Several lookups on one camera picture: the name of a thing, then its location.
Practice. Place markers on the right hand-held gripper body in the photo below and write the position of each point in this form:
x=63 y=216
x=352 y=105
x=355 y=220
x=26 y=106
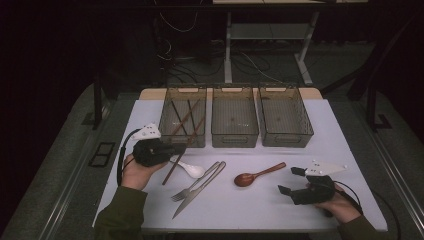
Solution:
x=315 y=193

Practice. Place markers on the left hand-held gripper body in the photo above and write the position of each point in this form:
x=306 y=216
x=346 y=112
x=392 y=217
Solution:
x=150 y=153

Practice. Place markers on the brown wooden chopstick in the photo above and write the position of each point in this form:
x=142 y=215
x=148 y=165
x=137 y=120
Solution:
x=186 y=116
x=170 y=173

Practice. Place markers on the smoky transparent plastic bin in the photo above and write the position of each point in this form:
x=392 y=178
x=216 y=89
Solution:
x=285 y=116
x=234 y=116
x=182 y=123

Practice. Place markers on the white ceramic spoon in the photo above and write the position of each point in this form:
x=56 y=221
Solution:
x=195 y=171

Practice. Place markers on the metal fork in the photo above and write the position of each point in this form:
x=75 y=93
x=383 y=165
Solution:
x=209 y=170

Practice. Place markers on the red-brown wooden spoon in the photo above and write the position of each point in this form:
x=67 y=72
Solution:
x=244 y=180

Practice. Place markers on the metal knife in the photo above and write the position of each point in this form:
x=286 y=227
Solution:
x=186 y=205

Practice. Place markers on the person's left hand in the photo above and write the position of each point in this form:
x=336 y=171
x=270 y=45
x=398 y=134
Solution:
x=136 y=175

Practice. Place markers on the person's right hand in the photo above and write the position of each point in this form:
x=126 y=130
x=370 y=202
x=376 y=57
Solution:
x=343 y=208

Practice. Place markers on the white table cover sheet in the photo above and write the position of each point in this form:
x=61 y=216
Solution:
x=250 y=210

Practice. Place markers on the black metal stand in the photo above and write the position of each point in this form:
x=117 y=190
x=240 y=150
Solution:
x=97 y=106
x=371 y=106

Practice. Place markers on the metal floor rail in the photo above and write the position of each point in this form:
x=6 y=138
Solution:
x=68 y=193
x=398 y=178

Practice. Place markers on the white metal desk frame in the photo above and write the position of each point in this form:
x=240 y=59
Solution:
x=227 y=50

